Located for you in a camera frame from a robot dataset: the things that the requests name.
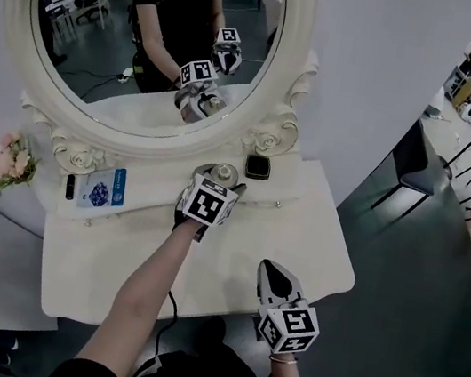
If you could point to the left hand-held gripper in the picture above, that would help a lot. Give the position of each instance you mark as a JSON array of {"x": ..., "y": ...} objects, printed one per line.
[{"x": 207, "y": 205}]

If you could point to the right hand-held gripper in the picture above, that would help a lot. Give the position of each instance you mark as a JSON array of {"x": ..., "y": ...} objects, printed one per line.
[{"x": 289, "y": 328}]

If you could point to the person's left forearm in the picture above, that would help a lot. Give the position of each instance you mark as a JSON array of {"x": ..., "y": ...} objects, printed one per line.
[{"x": 139, "y": 297}]

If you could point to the white carved dressing table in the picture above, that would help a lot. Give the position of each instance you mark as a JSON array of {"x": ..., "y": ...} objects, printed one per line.
[{"x": 123, "y": 262}]

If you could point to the small black square case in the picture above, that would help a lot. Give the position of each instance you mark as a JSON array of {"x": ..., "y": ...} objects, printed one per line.
[{"x": 258, "y": 167}]

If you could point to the blue and white flat packet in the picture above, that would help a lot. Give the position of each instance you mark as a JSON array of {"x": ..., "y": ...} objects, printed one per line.
[{"x": 102, "y": 189}]

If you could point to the black lipstick tube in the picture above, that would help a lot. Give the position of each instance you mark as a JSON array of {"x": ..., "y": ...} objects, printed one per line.
[{"x": 70, "y": 187}]

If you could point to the dark grey chair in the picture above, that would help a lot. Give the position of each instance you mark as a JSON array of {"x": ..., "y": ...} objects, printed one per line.
[{"x": 415, "y": 165}]

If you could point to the pink flower bouquet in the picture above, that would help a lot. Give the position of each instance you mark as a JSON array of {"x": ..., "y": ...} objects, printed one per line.
[{"x": 12, "y": 164}]

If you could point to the white framed oval mirror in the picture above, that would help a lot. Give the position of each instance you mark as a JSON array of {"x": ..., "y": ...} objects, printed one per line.
[{"x": 19, "y": 9}]

